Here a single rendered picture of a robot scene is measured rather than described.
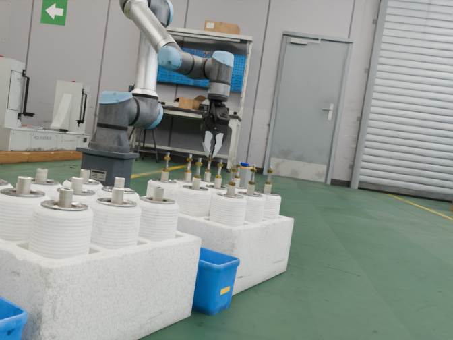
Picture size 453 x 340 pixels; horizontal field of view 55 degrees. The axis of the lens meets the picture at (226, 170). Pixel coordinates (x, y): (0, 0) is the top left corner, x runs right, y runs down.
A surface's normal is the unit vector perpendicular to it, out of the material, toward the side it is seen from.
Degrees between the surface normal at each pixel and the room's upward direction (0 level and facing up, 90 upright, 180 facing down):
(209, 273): 92
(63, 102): 67
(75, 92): 90
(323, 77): 90
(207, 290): 92
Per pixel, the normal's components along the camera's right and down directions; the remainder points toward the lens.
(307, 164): -0.10, 0.05
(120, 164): 0.63, 0.14
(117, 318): 0.84, 0.15
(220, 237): -0.51, -0.02
